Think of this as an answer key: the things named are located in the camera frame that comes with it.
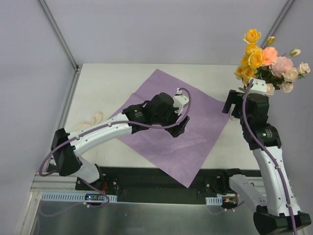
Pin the aluminium front rail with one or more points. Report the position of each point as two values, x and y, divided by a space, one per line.
58 183

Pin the aluminium frame post left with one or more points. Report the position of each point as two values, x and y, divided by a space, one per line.
58 34

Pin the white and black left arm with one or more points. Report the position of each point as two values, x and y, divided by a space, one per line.
67 148

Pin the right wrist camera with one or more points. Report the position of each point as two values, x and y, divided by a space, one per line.
257 86

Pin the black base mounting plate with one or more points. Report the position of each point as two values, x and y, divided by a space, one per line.
152 185

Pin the cream rose stem spray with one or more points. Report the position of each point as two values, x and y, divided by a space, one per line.
286 83

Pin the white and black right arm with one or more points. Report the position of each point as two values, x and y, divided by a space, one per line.
277 212

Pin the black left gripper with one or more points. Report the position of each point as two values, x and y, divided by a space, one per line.
178 126

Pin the white slotted cable duct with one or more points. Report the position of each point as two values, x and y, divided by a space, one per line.
77 197
221 200

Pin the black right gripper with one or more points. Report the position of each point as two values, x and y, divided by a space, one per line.
230 101

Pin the white slotted cable duct left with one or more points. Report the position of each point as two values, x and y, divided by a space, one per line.
77 197

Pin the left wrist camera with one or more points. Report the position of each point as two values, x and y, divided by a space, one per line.
180 102

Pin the cream printed ribbon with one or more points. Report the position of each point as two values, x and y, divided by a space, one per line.
96 119

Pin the pink peony stem spray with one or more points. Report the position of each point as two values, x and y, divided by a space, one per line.
277 65

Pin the white slotted cable duct right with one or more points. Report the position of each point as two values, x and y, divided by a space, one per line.
221 200

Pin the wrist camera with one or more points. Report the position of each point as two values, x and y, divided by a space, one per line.
257 86
180 102

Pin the yellow and pink flower bunch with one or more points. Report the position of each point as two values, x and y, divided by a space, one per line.
253 58

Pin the pink and purple wrapping paper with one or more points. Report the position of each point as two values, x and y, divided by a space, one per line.
180 157

